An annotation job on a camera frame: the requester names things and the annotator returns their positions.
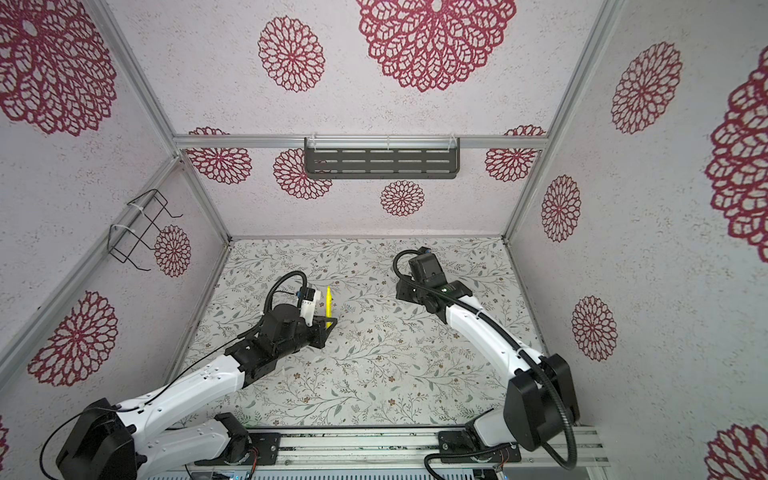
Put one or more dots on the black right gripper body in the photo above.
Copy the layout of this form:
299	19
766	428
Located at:
407	290

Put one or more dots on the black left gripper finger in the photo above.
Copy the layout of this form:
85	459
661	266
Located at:
325	323
318	337

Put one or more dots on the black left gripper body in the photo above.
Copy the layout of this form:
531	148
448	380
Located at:
299	342

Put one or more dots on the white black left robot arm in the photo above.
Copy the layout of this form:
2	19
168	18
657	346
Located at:
137	439

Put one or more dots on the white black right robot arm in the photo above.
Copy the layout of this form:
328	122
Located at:
540	407

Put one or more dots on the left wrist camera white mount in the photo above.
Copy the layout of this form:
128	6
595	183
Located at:
308	297

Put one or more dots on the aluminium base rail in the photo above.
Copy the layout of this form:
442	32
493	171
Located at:
393	453

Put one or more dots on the dark grey wall shelf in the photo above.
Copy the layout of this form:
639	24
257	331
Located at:
381	160

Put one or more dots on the black wire wall rack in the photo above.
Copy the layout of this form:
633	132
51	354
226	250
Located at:
123	239

